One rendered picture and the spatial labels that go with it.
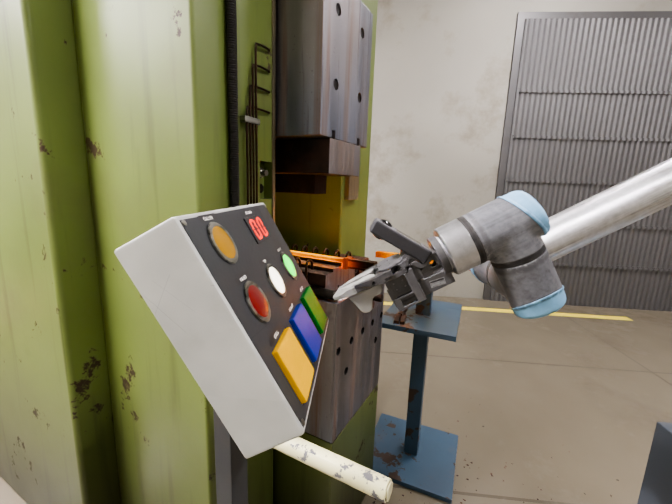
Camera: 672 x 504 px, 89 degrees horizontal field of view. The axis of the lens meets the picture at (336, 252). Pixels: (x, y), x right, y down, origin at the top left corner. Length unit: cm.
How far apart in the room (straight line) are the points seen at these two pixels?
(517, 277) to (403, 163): 342
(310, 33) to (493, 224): 66
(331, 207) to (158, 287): 102
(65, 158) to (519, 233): 108
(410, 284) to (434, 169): 348
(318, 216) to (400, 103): 283
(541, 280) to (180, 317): 54
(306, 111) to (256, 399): 73
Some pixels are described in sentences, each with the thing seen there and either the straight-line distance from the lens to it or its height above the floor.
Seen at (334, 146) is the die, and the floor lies 134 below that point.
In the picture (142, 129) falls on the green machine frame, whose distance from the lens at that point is 96.
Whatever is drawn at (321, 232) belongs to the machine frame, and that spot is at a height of 105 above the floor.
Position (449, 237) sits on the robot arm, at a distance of 60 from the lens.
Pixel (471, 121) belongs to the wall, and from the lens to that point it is 418.
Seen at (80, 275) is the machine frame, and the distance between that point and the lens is 119.
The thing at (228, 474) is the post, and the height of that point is 75.
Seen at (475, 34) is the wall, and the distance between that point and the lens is 439.
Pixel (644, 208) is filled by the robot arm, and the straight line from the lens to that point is 92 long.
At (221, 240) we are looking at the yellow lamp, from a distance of 44.
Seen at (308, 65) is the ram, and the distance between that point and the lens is 99.
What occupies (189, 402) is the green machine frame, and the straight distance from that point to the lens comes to 102.
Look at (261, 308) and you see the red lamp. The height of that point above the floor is 108.
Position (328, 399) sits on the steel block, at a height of 61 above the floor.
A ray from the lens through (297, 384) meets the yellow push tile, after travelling 44.
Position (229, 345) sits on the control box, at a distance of 40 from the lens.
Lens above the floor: 124
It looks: 11 degrees down
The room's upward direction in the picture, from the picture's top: 2 degrees clockwise
